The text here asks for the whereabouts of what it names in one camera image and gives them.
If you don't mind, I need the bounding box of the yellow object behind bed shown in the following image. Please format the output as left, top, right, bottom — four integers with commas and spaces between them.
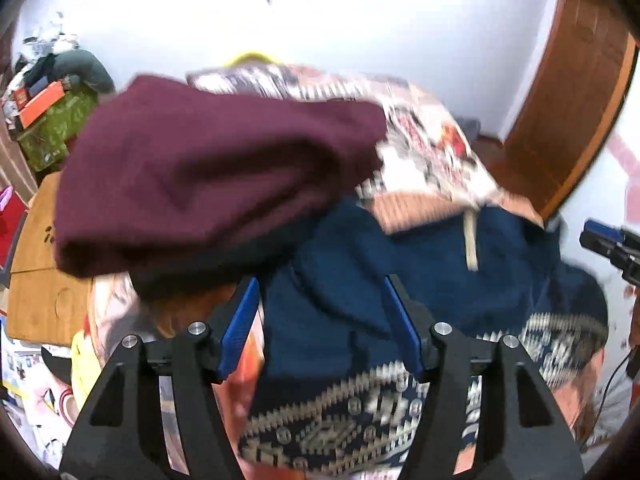
224, 52, 278, 67

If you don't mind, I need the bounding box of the green box with clutter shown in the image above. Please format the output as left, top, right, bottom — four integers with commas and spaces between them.
1, 49, 115, 174

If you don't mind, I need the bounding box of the red bag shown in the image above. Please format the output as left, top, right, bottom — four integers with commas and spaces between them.
0, 186, 27, 288

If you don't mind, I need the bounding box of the cardboard box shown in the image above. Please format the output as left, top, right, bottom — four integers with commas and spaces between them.
6, 172, 92, 346

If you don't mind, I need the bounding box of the brown wooden door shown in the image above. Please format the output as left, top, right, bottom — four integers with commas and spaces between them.
504, 0, 637, 218

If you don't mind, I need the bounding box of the yellow cloth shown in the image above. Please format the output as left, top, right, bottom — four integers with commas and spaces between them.
70, 332, 102, 410

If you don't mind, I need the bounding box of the dark navy folded garment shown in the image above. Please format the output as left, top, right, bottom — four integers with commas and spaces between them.
128, 219, 321, 304

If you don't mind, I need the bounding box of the navy patterned hooded garment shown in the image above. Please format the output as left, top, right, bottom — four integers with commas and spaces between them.
238, 202, 608, 479

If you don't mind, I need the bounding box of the printed orange bed blanket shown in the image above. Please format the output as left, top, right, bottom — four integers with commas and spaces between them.
69, 63, 547, 480

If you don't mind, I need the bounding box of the maroon folded garment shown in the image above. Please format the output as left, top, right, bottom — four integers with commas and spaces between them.
54, 75, 387, 278

